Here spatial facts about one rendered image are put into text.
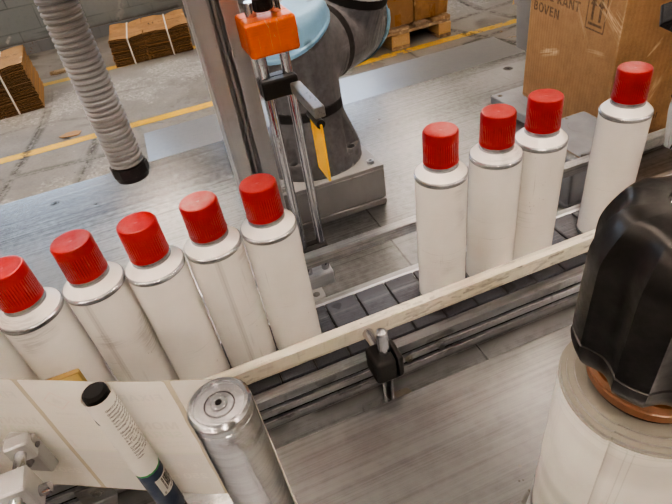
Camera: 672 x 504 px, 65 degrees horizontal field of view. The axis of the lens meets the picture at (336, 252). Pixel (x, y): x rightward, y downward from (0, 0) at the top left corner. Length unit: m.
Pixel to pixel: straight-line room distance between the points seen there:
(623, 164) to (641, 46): 0.31
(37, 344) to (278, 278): 0.20
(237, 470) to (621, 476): 0.21
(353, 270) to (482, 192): 0.25
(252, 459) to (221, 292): 0.19
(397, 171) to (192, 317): 0.54
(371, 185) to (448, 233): 0.31
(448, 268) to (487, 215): 0.07
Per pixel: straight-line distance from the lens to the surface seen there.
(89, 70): 0.50
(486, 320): 0.63
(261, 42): 0.48
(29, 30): 5.94
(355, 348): 0.57
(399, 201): 0.86
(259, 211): 0.46
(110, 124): 0.51
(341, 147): 0.81
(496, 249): 0.59
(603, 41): 0.92
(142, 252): 0.46
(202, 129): 1.22
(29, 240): 1.05
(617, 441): 0.31
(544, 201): 0.60
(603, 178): 0.66
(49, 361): 0.51
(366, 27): 0.87
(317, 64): 0.77
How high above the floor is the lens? 1.32
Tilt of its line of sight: 39 degrees down
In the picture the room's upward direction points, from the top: 10 degrees counter-clockwise
